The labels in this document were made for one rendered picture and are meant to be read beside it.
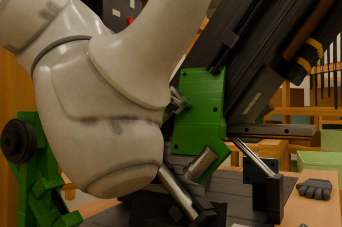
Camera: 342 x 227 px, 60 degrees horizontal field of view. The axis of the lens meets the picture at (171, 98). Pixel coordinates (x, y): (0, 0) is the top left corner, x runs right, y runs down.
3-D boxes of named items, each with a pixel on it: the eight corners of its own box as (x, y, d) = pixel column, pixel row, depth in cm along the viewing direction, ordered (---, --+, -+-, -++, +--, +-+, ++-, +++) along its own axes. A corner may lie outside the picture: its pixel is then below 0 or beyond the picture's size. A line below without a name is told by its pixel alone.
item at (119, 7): (143, 48, 86) (143, -3, 87) (104, 35, 72) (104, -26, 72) (110, 52, 92) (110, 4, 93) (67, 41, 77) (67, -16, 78)
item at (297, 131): (316, 136, 81) (316, 124, 81) (312, 141, 66) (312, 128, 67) (187, 131, 99) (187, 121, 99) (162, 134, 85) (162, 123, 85)
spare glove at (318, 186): (301, 182, 109) (300, 176, 109) (333, 187, 103) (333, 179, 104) (291, 196, 92) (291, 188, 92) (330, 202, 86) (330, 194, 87)
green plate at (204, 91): (228, 161, 70) (234, 77, 75) (217, 157, 63) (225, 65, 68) (185, 157, 75) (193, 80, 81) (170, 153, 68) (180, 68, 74)
